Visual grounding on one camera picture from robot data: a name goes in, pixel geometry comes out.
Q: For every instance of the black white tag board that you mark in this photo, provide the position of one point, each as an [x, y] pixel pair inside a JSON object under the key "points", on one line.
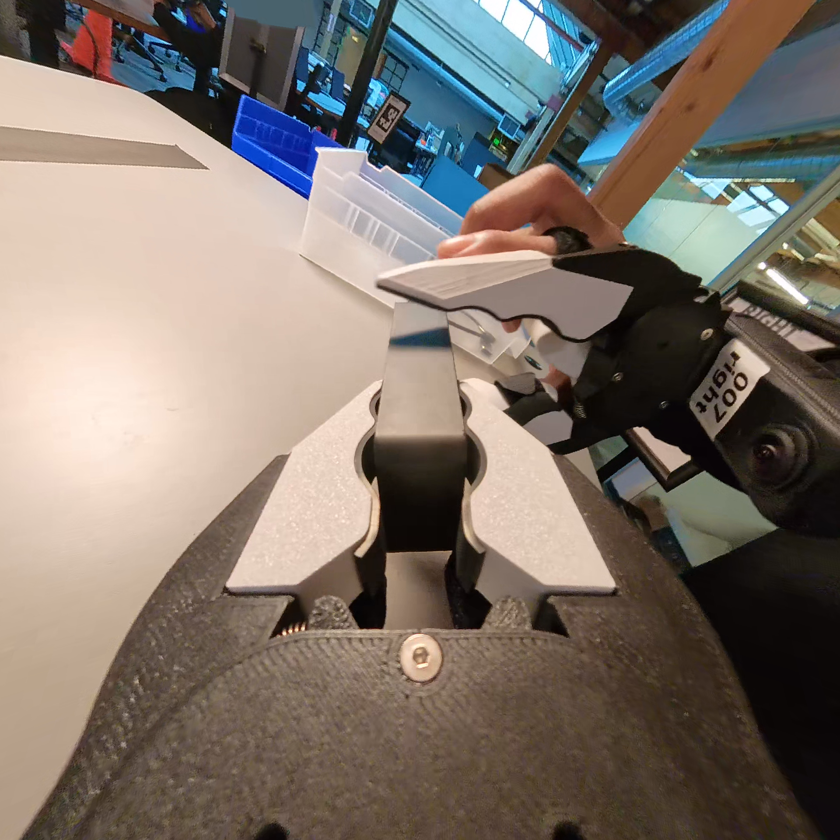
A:
{"points": [[388, 118]]}

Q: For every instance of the grey monitor on stand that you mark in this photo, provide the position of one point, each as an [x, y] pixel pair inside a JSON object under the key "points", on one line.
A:
{"points": [[262, 59]]}

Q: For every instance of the orange traffic cone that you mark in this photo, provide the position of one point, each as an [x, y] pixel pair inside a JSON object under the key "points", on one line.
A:
{"points": [[95, 46]]}

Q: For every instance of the wooden support beam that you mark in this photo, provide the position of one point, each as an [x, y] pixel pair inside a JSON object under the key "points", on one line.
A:
{"points": [[695, 105]]}

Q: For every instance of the blue plastic bin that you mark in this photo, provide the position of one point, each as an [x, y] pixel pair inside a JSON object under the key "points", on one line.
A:
{"points": [[275, 141]]}

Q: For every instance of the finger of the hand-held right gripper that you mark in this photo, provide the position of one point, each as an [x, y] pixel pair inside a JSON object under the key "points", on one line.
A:
{"points": [[551, 430], [512, 282]]}

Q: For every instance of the black silver USB hub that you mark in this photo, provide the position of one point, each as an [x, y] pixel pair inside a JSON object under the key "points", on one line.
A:
{"points": [[420, 485]]}

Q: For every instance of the black metal pole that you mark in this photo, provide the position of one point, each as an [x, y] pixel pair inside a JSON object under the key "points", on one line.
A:
{"points": [[367, 65]]}

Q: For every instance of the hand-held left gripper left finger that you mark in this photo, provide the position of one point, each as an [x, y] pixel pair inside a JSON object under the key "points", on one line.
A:
{"points": [[302, 518]]}

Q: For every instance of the clear plastic bin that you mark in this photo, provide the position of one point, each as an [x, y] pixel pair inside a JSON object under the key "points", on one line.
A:
{"points": [[367, 216]]}

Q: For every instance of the person's right hand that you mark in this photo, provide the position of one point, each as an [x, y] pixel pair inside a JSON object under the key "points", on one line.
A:
{"points": [[544, 197]]}

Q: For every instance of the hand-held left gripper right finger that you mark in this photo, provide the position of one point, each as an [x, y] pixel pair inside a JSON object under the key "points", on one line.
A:
{"points": [[538, 525]]}

